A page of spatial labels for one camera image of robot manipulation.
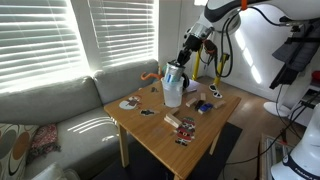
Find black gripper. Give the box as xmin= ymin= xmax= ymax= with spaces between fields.
xmin=177 ymin=35 xmax=202 ymax=67

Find silver metal cup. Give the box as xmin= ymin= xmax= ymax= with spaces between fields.
xmin=164 ymin=62 xmax=185 ymax=83

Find translucent plastic cup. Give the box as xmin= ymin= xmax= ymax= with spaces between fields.
xmin=161 ymin=78 xmax=184 ymax=108

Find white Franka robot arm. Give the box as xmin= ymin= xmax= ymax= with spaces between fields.
xmin=176 ymin=0 xmax=320 ymax=65

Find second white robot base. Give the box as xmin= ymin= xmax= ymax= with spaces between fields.
xmin=271 ymin=104 xmax=320 ymax=180

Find paper booklet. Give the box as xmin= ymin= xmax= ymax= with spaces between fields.
xmin=183 ymin=81 xmax=197 ymax=94

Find orange toy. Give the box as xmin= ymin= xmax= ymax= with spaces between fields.
xmin=140 ymin=66 xmax=163 ymax=80

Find black white sunglasses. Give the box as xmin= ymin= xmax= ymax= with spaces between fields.
xmin=209 ymin=84 xmax=223 ymax=98

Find light wooden block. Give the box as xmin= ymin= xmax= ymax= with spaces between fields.
xmin=186 ymin=98 xmax=197 ymax=107

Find blue block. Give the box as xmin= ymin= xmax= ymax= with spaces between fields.
xmin=198 ymin=103 xmax=213 ymax=114

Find wooden block right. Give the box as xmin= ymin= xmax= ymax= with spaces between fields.
xmin=213 ymin=100 xmax=226 ymax=109

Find small dark sticker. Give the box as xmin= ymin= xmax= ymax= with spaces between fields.
xmin=140 ymin=109 xmax=156 ymax=116

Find right window blind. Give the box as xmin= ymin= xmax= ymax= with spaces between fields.
xmin=88 ymin=0 xmax=157 ymax=67

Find window blind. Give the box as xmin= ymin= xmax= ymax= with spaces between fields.
xmin=0 ymin=0 xmax=88 ymax=92
xmin=88 ymin=0 xmax=157 ymax=67

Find snowman sticker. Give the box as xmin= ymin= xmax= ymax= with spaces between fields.
xmin=119 ymin=95 xmax=141 ymax=110

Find santa nutcracker sticker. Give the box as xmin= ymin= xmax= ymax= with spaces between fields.
xmin=175 ymin=117 xmax=195 ymax=146

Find wooden table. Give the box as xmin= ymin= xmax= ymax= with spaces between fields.
xmin=104 ymin=82 xmax=240 ymax=180

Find dark rug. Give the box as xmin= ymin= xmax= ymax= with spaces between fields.
xmin=92 ymin=123 xmax=242 ymax=180

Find grey sofa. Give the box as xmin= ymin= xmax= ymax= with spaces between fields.
xmin=0 ymin=60 xmax=158 ymax=180

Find left window blind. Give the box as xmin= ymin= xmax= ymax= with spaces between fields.
xmin=0 ymin=0 xmax=88 ymax=92

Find red floral cloth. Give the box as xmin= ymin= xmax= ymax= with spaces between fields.
xmin=27 ymin=124 xmax=61 ymax=164

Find patterned circle cushion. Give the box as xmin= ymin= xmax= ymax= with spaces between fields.
xmin=0 ymin=123 xmax=38 ymax=180

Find yellow stanchion post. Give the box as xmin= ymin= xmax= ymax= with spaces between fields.
xmin=214 ymin=53 xmax=230 ymax=86
xmin=192 ymin=50 xmax=201 ymax=81

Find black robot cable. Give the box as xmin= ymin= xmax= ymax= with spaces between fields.
xmin=213 ymin=13 xmax=241 ymax=79

